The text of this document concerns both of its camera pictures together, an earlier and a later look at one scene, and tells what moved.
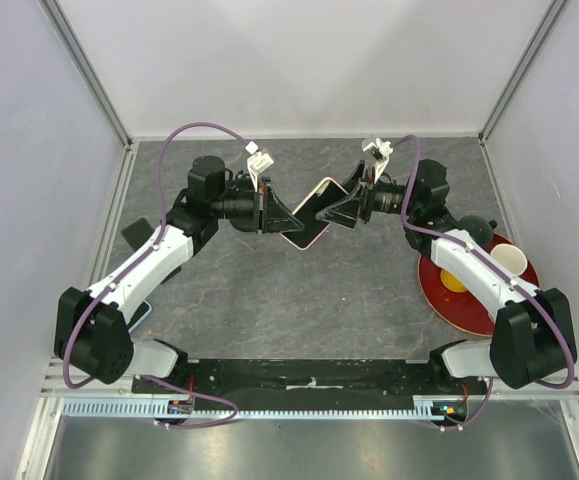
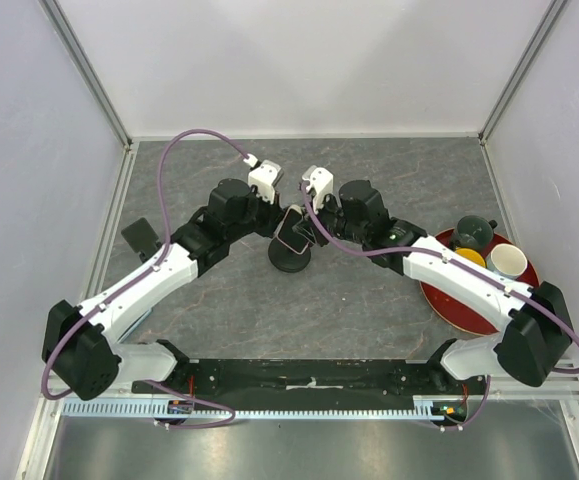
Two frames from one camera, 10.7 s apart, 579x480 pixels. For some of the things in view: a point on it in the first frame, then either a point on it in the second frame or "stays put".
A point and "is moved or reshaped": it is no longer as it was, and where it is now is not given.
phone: x=326 y=192 is moved or reshaped
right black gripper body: x=366 y=198 → x=331 y=215
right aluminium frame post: x=556 y=9 stays put
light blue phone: x=140 y=316 stays put
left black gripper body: x=260 y=200 stays put
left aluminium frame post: x=86 y=70 stays put
